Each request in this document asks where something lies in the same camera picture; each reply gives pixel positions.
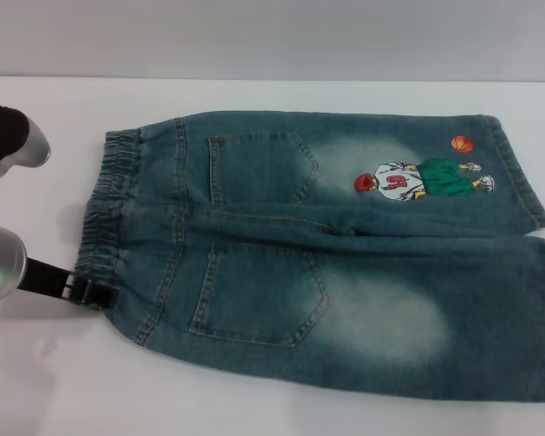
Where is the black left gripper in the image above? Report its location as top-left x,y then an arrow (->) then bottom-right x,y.
24,256 -> 109,311

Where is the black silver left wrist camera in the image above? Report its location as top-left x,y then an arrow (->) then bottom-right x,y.
0,102 -> 53,180

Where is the blue denim shorts cartoon print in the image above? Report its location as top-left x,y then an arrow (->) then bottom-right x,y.
74,110 -> 545,404

